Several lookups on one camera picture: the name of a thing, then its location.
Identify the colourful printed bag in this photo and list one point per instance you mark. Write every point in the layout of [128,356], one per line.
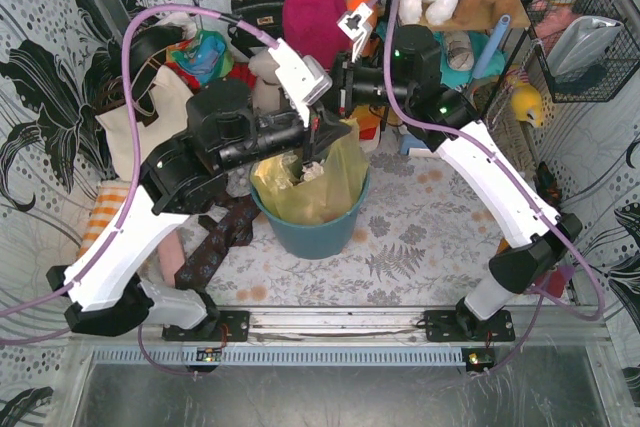
[201,59]

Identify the blue mop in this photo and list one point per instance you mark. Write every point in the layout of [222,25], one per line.
[410,145]

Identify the teal trash bin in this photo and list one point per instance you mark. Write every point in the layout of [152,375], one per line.
[315,242]

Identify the pink sponge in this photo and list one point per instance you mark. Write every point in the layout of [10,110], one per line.
[171,257]

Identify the yellow plush duck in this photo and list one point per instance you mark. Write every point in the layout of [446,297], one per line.
[525,100]

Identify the crumpled paper trash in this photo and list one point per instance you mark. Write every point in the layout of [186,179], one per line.
[312,171]

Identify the black wire basket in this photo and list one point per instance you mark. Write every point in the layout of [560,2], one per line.
[603,80]

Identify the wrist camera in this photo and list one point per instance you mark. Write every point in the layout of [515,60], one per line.
[303,79]
[355,25]

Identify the magenta fabric bag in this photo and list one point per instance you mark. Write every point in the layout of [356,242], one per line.
[310,28]

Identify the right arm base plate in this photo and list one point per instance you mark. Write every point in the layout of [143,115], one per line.
[447,325]

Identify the black leather handbag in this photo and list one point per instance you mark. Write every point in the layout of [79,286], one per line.
[266,15]

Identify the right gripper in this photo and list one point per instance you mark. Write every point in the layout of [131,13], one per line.
[345,85]

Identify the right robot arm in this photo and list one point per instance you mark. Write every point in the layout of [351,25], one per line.
[534,231]

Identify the red striped sock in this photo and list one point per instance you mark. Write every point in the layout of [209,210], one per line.
[555,279]

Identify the dark patterned necktie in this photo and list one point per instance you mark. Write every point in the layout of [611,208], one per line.
[233,230]

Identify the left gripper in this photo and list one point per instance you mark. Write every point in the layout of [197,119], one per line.
[316,128]

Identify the orange checkered towel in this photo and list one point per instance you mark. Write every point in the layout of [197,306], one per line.
[111,196]

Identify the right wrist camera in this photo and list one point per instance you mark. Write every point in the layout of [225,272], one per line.
[355,25]

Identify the silver foil pouch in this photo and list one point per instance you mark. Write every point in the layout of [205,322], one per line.
[582,43]

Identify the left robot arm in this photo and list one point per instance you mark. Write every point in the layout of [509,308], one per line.
[182,177]

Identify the cream canvas tote bag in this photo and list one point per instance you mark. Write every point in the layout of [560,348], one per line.
[169,95]

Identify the teal cloth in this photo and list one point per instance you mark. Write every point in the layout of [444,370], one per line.
[455,72]

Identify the white plush bear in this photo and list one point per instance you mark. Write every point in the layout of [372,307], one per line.
[266,93]

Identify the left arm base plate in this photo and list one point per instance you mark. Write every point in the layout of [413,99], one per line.
[230,326]

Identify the orange plush toy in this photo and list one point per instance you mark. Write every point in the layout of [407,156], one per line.
[372,20]

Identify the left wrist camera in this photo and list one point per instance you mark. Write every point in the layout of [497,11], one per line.
[303,79]

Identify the yellow trash bag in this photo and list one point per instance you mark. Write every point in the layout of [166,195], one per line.
[277,181]

